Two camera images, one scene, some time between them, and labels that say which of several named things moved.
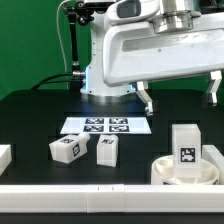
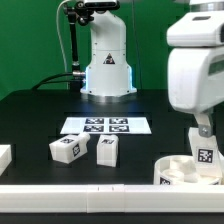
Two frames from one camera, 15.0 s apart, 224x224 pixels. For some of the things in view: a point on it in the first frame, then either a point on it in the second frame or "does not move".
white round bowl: [163, 173] does not move
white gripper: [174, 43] -> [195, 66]
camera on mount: [98, 6] does not move
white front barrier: [111, 198] does not move
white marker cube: [186, 151] -> [206, 154]
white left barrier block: [5, 157] does not move
